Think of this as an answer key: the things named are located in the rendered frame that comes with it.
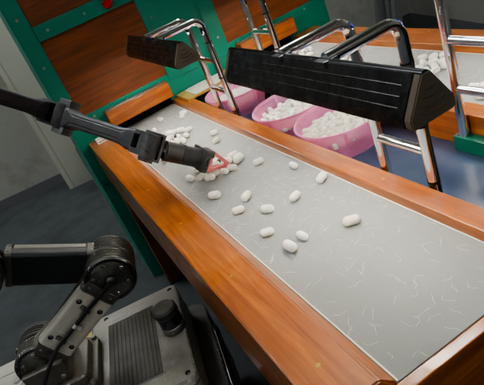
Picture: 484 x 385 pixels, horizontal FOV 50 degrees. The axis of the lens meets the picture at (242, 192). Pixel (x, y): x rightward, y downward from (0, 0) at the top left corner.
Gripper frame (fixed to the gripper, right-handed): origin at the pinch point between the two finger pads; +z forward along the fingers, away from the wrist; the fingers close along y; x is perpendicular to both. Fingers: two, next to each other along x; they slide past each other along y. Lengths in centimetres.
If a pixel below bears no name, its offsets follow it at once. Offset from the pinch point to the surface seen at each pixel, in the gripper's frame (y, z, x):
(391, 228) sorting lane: -63, 8, -3
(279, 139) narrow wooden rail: -5.1, 12.3, -11.2
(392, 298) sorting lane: -77, -2, 5
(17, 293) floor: 159, -27, 122
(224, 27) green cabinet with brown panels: 92, 26, -48
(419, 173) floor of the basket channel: -44, 30, -14
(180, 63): 12.2, -17.1, -24.6
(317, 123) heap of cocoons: -3.5, 24.6, -18.7
